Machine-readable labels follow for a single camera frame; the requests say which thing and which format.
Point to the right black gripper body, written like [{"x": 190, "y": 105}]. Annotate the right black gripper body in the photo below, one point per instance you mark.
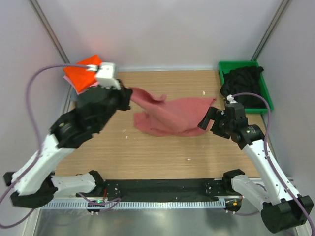
[{"x": 222, "y": 126}]

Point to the white slotted cable duct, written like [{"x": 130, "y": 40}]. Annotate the white slotted cable duct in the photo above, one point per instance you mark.
[{"x": 81, "y": 204}]

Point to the black t shirt in bin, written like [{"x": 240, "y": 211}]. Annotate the black t shirt in bin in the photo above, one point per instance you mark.
[{"x": 244, "y": 79}]

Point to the orange folded t shirt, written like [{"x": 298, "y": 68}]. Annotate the orange folded t shirt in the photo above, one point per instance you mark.
[{"x": 80, "y": 78}]

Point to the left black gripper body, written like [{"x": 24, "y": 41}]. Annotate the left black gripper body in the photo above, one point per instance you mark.
[{"x": 116, "y": 100}]

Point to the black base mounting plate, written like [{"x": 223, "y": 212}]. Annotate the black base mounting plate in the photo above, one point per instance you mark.
[{"x": 166, "y": 190}]

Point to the dusty pink t shirt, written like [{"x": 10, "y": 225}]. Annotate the dusty pink t shirt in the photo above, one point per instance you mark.
[{"x": 161, "y": 117}]

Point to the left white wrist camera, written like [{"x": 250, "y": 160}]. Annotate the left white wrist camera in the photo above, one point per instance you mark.
[{"x": 105, "y": 74}]

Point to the right aluminium frame post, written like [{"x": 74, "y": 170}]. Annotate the right aluminium frame post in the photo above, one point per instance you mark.
[{"x": 281, "y": 10}]

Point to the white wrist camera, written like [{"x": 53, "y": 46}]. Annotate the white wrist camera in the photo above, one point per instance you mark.
[
  {"x": 105, "y": 74},
  {"x": 230, "y": 99}
]

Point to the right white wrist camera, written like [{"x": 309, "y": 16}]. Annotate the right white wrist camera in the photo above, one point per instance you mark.
[{"x": 230, "y": 99}]

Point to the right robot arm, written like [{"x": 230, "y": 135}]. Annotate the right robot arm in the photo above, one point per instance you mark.
[{"x": 280, "y": 204}]

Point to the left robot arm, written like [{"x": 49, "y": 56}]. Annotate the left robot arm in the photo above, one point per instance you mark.
[{"x": 35, "y": 185}]

